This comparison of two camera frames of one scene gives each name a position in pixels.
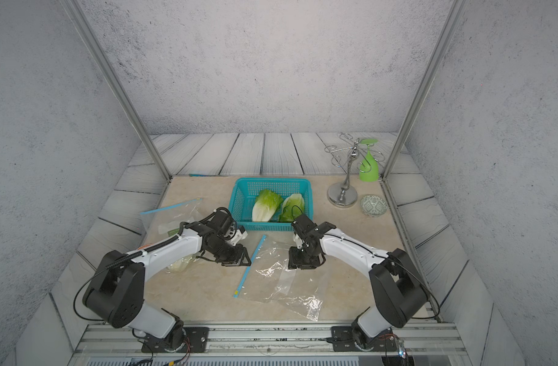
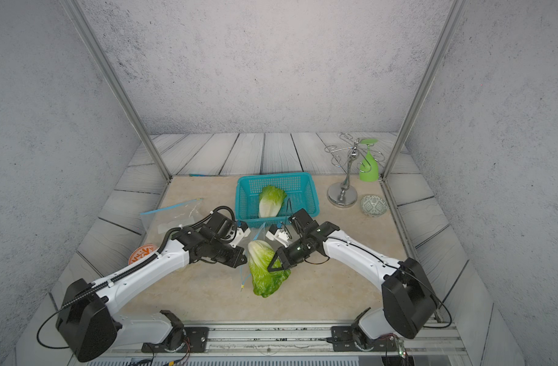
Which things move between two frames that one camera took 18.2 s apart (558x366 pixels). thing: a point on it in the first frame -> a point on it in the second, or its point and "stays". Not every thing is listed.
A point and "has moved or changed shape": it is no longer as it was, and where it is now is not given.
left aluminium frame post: (115, 82) stays
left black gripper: (238, 257) stays
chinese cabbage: (264, 206) has moved or changed shape
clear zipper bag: (269, 279) has moved or changed shape
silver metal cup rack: (342, 194) stays
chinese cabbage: (293, 207) -> (264, 282)
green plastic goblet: (368, 166) stays
